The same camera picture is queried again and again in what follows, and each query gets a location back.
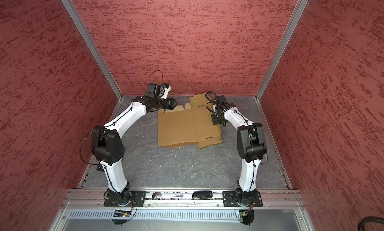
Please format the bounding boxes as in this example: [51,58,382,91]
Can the brown cardboard box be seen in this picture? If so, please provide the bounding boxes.
[158,93,223,149]

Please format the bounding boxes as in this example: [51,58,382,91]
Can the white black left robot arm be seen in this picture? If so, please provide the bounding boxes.
[91,96,178,206]

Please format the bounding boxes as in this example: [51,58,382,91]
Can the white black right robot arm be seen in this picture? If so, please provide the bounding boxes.
[212,104,267,199]

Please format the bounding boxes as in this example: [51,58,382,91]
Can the black car key fob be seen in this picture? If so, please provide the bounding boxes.
[192,191,213,200]

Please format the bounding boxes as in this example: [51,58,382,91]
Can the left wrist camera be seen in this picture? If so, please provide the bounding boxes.
[145,83,172,99]

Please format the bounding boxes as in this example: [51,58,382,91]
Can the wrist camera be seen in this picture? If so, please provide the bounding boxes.
[145,83,172,99]
[214,95,228,112]

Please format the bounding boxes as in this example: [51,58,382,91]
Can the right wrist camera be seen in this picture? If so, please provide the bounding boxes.
[214,95,228,112]

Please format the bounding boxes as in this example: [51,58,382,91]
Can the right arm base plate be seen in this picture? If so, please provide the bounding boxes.
[222,189,263,208]

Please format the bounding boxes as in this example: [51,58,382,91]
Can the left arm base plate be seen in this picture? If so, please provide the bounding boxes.
[104,189,147,208]

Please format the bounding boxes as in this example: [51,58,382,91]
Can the aluminium front rail frame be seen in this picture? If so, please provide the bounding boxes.
[51,188,314,231]

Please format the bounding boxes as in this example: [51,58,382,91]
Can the aluminium corner post left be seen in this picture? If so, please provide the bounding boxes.
[60,0,124,101]

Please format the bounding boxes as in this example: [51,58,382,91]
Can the aluminium corner post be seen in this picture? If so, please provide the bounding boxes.
[60,0,124,101]
[256,0,309,102]

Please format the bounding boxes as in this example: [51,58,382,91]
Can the aluminium corner post right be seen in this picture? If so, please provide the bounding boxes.
[256,0,309,102]

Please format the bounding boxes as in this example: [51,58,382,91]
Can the black cable bundle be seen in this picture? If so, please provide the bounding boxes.
[357,216,384,231]

